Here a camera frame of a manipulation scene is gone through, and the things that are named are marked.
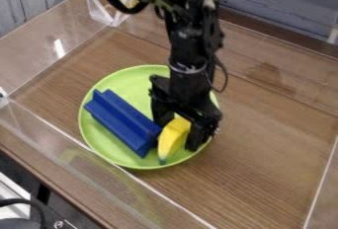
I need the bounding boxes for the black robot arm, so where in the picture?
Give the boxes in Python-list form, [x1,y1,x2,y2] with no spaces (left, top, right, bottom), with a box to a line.
[107,0,225,151]

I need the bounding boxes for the green round plate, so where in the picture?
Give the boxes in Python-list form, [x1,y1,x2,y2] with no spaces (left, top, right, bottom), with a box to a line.
[78,65,211,170]

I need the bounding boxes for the blue plastic block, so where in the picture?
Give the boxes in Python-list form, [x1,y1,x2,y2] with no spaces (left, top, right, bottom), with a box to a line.
[85,89,163,158]

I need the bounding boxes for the black device with knob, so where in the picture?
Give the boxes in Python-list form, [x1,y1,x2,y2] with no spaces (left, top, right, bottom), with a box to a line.
[28,196,81,229]

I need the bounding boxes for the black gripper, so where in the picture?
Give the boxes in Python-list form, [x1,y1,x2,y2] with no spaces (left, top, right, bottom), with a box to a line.
[150,74,222,152]

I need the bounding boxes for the black cable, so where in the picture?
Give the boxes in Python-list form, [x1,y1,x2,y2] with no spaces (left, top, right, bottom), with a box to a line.
[0,196,47,229]

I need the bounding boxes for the yellow toy banana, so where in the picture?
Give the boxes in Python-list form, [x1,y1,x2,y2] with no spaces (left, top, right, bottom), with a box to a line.
[158,117,191,165]

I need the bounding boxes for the clear acrylic tray walls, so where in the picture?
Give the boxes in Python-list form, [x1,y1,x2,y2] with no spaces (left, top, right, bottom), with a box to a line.
[0,0,338,229]

